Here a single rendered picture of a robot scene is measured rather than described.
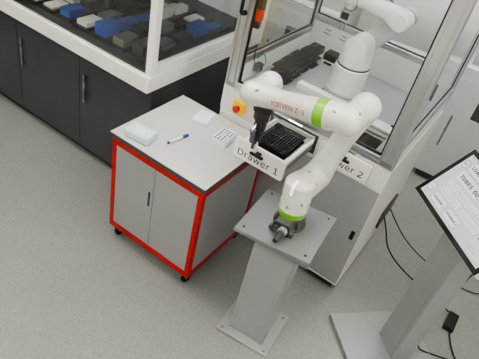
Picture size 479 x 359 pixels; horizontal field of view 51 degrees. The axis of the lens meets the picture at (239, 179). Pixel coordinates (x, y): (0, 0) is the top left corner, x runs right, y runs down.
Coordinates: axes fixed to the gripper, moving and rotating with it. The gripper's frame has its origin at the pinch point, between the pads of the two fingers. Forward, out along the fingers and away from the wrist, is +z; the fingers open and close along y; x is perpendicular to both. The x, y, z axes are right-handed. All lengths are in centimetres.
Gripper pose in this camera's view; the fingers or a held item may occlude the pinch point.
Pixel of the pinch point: (253, 147)
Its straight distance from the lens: 239.4
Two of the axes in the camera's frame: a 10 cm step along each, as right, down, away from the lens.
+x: 8.0, 4.8, -3.4
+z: -1.9, 7.6, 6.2
